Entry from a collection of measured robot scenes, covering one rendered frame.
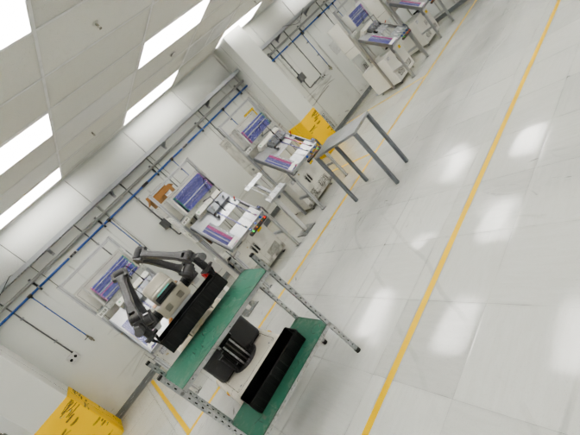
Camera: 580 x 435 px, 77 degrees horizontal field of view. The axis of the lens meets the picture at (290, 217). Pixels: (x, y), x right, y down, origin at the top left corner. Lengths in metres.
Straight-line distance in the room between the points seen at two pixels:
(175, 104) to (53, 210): 2.69
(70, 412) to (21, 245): 2.36
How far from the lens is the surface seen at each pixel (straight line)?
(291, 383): 2.60
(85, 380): 6.45
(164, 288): 2.90
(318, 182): 5.84
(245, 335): 3.46
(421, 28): 9.22
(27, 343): 6.38
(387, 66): 7.96
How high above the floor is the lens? 1.72
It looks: 16 degrees down
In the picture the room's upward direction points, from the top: 46 degrees counter-clockwise
